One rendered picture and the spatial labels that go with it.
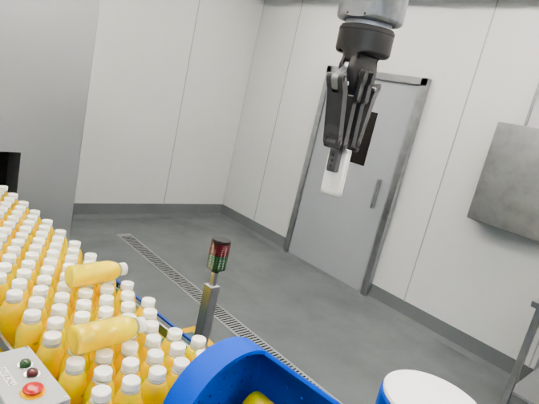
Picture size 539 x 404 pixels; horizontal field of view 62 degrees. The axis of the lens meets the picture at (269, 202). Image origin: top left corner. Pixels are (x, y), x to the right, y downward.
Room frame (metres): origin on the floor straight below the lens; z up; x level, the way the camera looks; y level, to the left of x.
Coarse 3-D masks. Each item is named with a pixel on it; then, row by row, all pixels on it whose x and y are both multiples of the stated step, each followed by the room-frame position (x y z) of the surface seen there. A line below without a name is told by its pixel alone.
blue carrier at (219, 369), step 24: (192, 360) 0.78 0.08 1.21; (216, 360) 0.77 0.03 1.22; (240, 360) 0.88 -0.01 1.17; (264, 360) 0.91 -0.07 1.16; (192, 384) 0.73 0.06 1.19; (216, 384) 0.83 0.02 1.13; (240, 384) 0.89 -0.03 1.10; (264, 384) 0.92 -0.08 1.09; (288, 384) 0.88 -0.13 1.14; (312, 384) 0.77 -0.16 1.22
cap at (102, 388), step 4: (100, 384) 0.82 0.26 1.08; (96, 388) 0.81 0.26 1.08; (100, 388) 0.81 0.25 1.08; (104, 388) 0.81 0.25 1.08; (108, 388) 0.81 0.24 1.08; (92, 392) 0.79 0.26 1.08; (96, 392) 0.79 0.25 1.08; (100, 392) 0.80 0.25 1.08; (104, 392) 0.80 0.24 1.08; (108, 392) 0.80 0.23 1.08; (92, 396) 0.79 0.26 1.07; (96, 396) 0.78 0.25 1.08; (100, 396) 0.79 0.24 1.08; (104, 396) 0.79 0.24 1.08; (108, 396) 0.80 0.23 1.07; (92, 400) 0.79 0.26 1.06; (96, 400) 0.78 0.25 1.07; (100, 400) 0.79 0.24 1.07; (104, 400) 0.79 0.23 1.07; (108, 400) 0.80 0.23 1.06
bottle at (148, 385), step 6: (144, 384) 0.89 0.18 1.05; (150, 384) 0.89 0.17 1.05; (156, 384) 0.89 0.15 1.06; (162, 384) 0.90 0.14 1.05; (144, 390) 0.88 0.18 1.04; (150, 390) 0.88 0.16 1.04; (156, 390) 0.88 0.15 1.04; (162, 390) 0.89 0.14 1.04; (144, 396) 0.88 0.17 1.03; (150, 396) 0.88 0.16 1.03; (156, 396) 0.88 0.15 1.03; (162, 396) 0.89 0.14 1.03; (144, 402) 0.88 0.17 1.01; (150, 402) 0.88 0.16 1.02; (156, 402) 0.88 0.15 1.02; (162, 402) 0.89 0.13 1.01
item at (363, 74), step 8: (360, 72) 0.63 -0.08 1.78; (360, 80) 0.63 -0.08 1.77; (360, 88) 0.63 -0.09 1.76; (352, 96) 0.64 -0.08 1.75; (360, 96) 0.64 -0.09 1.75; (352, 104) 0.63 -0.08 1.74; (352, 112) 0.64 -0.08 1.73; (352, 120) 0.64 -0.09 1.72; (344, 128) 0.64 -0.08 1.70; (344, 136) 0.64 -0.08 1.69; (344, 144) 0.64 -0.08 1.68
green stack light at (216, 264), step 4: (212, 256) 1.35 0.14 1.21; (228, 256) 1.38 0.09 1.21; (208, 260) 1.36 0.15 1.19; (212, 260) 1.35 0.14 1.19; (216, 260) 1.35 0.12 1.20; (220, 260) 1.35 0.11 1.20; (224, 260) 1.36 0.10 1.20; (208, 264) 1.36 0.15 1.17; (212, 264) 1.35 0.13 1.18; (216, 264) 1.35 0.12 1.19; (220, 264) 1.35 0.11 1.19; (224, 264) 1.36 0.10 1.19; (208, 268) 1.36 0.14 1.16; (212, 268) 1.35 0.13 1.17; (216, 268) 1.35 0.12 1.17; (220, 268) 1.35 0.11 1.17; (224, 268) 1.36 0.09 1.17
